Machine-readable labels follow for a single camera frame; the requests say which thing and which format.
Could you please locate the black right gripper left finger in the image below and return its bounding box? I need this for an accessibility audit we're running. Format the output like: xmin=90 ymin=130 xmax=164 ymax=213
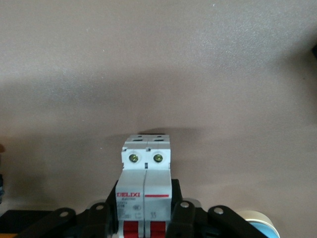
xmin=15 ymin=178 xmax=120 ymax=238

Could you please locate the brown table mat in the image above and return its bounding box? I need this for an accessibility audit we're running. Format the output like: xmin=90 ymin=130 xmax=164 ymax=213
xmin=0 ymin=0 xmax=317 ymax=238

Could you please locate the blue white dome button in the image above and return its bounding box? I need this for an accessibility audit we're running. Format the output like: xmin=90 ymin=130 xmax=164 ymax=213
xmin=241 ymin=210 xmax=281 ymax=238

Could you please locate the white red circuit breaker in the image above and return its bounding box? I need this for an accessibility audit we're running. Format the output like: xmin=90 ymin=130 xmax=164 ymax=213
xmin=115 ymin=133 xmax=173 ymax=238

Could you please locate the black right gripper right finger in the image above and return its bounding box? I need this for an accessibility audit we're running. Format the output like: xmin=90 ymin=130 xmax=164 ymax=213
xmin=170 ymin=178 xmax=264 ymax=238

